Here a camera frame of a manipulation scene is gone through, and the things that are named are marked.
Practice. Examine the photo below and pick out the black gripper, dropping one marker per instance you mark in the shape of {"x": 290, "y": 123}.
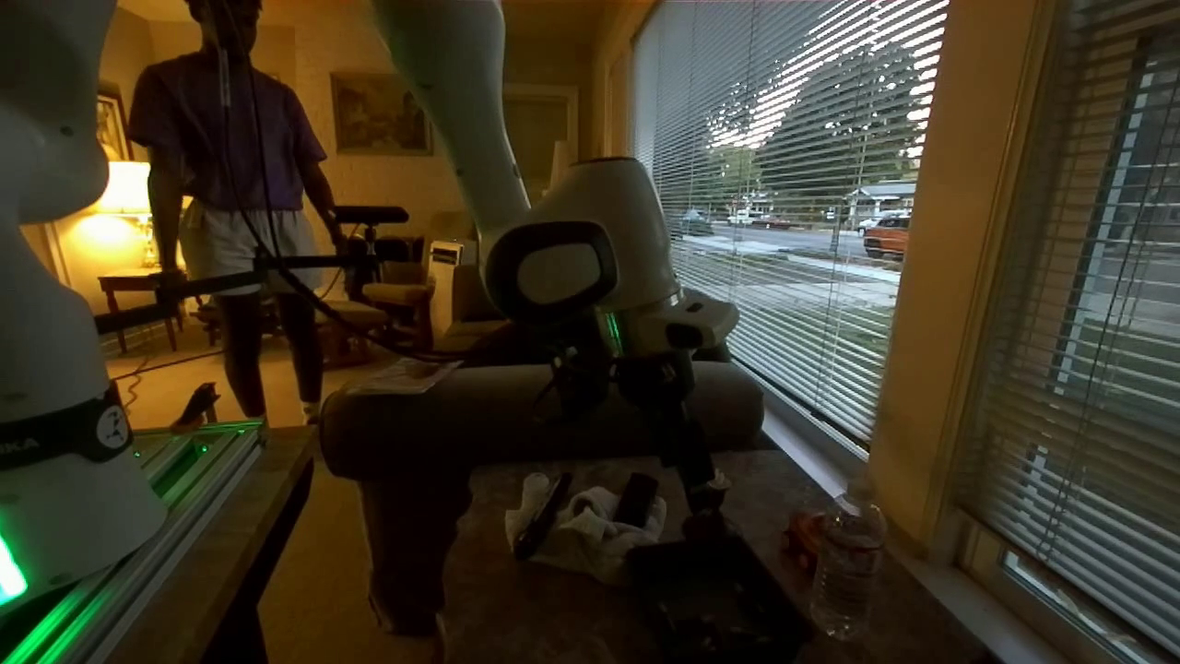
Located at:
{"x": 664, "y": 394}

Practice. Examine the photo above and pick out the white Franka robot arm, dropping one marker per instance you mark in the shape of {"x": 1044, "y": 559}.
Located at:
{"x": 49, "y": 370}

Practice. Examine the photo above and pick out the orange toy car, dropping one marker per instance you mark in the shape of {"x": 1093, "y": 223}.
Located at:
{"x": 805, "y": 536}

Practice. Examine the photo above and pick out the red parked car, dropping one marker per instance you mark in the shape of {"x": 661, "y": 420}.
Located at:
{"x": 890, "y": 233}

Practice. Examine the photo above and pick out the white towel roll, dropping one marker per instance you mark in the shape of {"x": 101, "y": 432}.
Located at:
{"x": 591, "y": 504}

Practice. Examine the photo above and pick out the black flat tray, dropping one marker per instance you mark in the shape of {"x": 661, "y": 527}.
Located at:
{"x": 717, "y": 604}

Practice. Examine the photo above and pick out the clear plastic bottle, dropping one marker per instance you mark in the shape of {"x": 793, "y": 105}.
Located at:
{"x": 851, "y": 566}

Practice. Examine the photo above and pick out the grey sofa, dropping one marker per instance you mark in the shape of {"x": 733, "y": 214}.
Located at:
{"x": 492, "y": 426}

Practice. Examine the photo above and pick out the wide window blind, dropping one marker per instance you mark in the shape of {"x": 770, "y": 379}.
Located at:
{"x": 786, "y": 208}

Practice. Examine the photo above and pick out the dark upholstered chair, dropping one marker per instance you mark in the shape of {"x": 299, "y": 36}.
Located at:
{"x": 397, "y": 302}

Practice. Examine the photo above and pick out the large green tree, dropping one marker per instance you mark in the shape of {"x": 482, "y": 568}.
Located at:
{"x": 851, "y": 123}

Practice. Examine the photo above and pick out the narrow window blind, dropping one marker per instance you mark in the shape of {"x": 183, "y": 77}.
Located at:
{"x": 1089, "y": 320}

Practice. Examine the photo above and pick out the green lit device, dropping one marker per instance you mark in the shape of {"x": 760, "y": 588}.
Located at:
{"x": 260, "y": 540}

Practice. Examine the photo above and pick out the long black boom bar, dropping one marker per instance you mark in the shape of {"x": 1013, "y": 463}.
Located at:
{"x": 234, "y": 281}

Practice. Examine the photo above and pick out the small dark clamp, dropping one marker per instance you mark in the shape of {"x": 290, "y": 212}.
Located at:
{"x": 198, "y": 406}

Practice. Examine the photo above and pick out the person in purple shirt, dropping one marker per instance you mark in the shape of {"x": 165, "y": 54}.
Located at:
{"x": 234, "y": 136}

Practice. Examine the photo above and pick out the dark wooden side table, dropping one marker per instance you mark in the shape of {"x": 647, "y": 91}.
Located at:
{"x": 139, "y": 294}

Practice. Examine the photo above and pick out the table lamp with shade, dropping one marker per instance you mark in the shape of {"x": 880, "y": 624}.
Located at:
{"x": 117, "y": 206}

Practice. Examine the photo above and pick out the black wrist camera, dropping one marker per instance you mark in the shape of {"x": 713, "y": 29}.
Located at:
{"x": 580, "y": 370}

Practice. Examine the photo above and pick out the black bar camera on stand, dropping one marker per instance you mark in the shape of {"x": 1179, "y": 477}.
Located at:
{"x": 371, "y": 214}

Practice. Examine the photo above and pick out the large framed wall picture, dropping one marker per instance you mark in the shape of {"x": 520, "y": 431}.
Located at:
{"x": 376, "y": 111}

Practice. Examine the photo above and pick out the metal rail base plate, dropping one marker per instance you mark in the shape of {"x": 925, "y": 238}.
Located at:
{"x": 186, "y": 491}

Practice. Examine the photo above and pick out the small framed wall picture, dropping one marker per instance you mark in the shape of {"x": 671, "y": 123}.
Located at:
{"x": 113, "y": 123}

